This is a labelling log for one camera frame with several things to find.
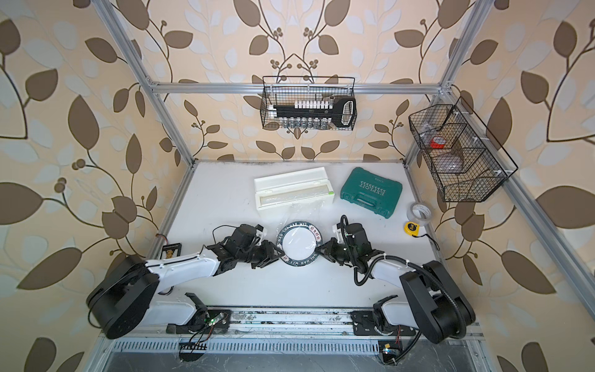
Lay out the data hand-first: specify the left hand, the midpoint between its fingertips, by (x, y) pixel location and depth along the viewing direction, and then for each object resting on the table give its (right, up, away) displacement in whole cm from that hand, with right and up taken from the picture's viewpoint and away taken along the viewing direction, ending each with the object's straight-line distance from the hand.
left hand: (280, 252), depth 83 cm
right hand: (+13, 0, +3) cm, 13 cm away
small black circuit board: (-43, -1, +6) cm, 44 cm away
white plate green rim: (+6, +3, +3) cm, 8 cm away
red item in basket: (+56, +39, -2) cm, 68 cm away
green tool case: (+39, +21, +19) cm, 49 cm away
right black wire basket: (+61, +31, -10) cm, 69 cm away
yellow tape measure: (+53, +6, +11) cm, 54 cm away
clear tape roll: (+59, +12, +18) cm, 63 cm away
